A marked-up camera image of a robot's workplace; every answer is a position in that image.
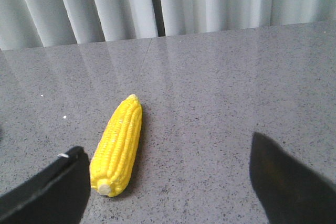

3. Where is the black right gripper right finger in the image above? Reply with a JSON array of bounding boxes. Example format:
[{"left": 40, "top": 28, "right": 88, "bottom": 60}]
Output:
[{"left": 249, "top": 132, "right": 335, "bottom": 223}]

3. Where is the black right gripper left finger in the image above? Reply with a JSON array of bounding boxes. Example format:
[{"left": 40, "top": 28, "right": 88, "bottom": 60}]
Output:
[{"left": 1, "top": 146, "right": 90, "bottom": 223}]

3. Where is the yellow corn cob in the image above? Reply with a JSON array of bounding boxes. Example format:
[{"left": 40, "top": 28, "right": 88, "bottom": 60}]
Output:
[{"left": 90, "top": 94, "right": 143, "bottom": 197}]

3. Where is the white pleated curtain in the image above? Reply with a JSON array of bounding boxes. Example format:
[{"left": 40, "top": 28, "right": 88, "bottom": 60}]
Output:
[{"left": 1, "top": 0, "right": 335, "bottom": 50}]

